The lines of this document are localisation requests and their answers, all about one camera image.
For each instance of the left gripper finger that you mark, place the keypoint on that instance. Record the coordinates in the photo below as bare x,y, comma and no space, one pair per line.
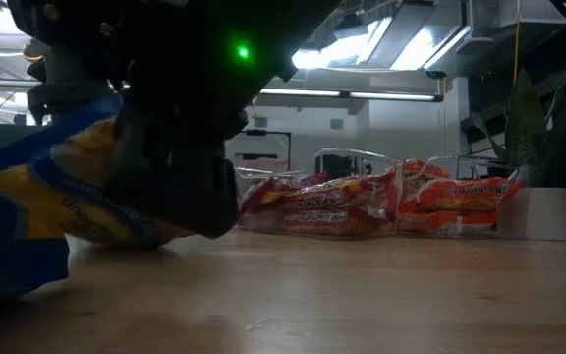
180,192

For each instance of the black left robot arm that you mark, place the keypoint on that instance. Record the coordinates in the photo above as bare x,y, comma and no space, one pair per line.
165,39

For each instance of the black background stand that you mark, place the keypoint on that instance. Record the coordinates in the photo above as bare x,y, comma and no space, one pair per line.
266,132

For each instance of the wide clear plastic container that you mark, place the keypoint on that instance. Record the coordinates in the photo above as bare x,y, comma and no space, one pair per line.
352,153

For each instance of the long ceiling light bar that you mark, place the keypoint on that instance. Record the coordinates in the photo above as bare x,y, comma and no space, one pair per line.
386,96

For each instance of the spiky plant in white pot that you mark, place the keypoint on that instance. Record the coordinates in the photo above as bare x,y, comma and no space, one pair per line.
538,214

